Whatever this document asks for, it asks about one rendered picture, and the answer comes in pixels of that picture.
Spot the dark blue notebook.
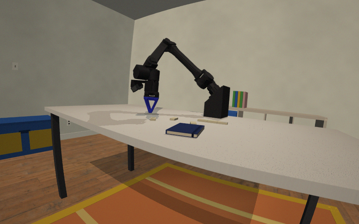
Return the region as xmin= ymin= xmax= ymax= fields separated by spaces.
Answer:
xmin=165 ymin=123 xmax=204 ymax=138

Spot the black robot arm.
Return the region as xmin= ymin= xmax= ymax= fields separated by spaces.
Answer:
xmin=131 ymin=38 xmax=221 ymax=98

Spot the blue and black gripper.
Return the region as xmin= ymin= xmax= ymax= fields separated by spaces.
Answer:
xmin=144 ymin=80 xmax=159 ymax=113

